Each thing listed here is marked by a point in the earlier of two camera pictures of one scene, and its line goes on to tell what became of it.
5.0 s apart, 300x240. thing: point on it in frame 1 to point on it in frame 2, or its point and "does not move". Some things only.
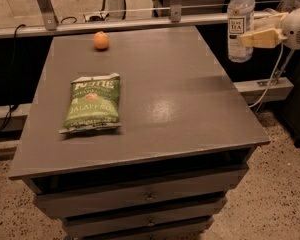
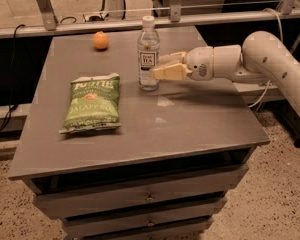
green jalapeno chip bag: [94, 104] does not move
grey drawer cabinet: [185, 139] does not move
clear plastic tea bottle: [240, 21] to [148, 54]
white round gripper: [297, 28] to [199, 63]
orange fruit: [101, 40] does not move
